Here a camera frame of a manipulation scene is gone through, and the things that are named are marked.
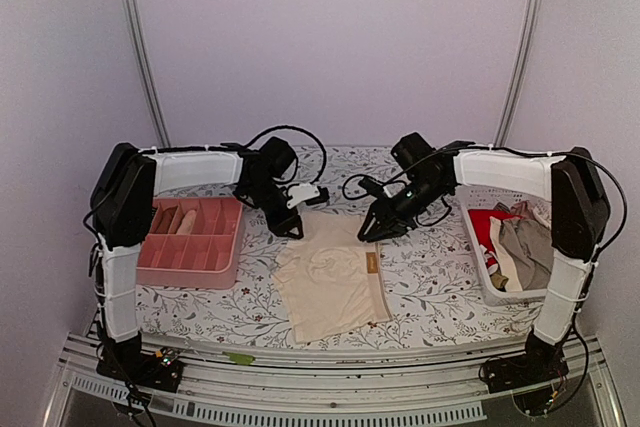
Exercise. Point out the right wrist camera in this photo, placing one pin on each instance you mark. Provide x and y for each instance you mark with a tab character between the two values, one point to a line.
374	188

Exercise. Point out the cream garment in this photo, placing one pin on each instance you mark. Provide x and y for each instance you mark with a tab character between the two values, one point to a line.
330	282

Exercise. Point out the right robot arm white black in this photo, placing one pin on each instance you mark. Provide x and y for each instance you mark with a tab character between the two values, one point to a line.
570	181

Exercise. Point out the white plastic laundry basket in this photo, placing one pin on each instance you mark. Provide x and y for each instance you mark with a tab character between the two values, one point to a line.
516	205

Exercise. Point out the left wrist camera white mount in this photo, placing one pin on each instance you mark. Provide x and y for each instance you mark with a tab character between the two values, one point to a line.
306	193

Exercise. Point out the red garment in basket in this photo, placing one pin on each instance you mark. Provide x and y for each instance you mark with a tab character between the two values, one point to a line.
481	223

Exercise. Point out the cream underwear navy trim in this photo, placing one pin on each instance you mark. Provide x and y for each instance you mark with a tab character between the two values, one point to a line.
187	223

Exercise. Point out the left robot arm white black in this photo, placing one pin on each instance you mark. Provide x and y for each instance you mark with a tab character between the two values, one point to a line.
121	209

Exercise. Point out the aluminium frame post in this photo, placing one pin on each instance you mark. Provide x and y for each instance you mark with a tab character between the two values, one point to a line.
135	29
516	83

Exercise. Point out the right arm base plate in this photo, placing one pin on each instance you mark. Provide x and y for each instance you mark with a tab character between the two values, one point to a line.
501	374

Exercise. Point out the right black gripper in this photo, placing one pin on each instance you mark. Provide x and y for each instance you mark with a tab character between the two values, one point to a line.
390	225

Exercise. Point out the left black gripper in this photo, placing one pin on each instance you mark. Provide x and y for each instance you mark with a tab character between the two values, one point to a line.
282	225

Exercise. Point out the floral patterned table mat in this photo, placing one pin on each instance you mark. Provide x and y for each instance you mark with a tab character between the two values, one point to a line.
431	282

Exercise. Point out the right aluminium frame post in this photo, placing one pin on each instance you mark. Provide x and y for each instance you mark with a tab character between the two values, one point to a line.
516	83

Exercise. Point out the green tape piece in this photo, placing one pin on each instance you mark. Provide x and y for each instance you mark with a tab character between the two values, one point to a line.
240	358

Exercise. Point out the pink divided organizer box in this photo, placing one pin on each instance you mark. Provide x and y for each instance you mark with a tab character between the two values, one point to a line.
207	258

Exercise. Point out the left aluminium frame post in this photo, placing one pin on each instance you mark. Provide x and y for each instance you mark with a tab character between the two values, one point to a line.
135	29

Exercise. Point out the grey garment in basket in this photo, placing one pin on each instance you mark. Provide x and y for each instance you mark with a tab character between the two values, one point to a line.
529	244

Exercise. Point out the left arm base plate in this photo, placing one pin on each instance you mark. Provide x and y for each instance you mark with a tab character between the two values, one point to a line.
141	369

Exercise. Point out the brown rolled underwear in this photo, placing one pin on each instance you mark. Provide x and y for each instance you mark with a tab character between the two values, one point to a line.
163	220

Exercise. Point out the aluminium front rail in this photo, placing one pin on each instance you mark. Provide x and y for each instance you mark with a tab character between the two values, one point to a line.
429	386

